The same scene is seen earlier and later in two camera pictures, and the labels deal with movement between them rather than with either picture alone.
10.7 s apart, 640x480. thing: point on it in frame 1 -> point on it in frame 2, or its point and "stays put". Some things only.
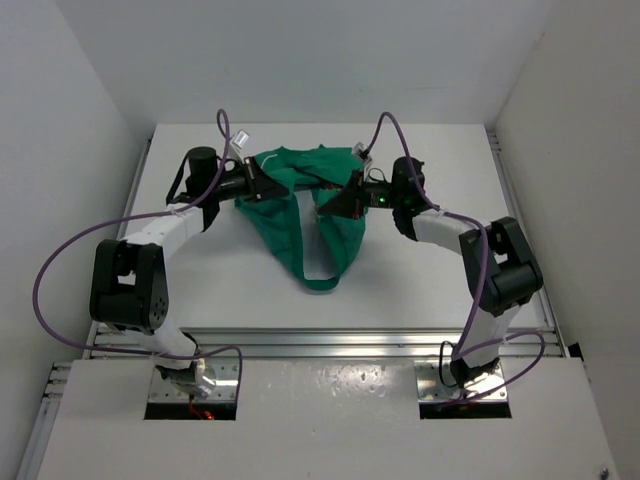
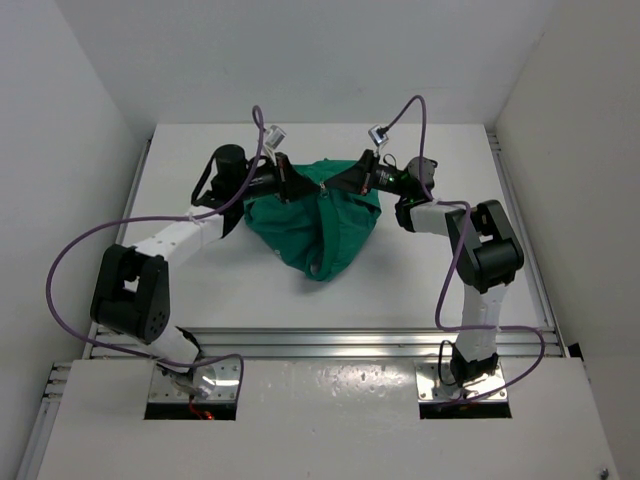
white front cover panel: [319, 419] stays put
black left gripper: [248, 170] -> [289, 184]
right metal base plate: [436, 384] stays put
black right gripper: [346, 203] -> [358, 178]
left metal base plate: [223, 370] stays put
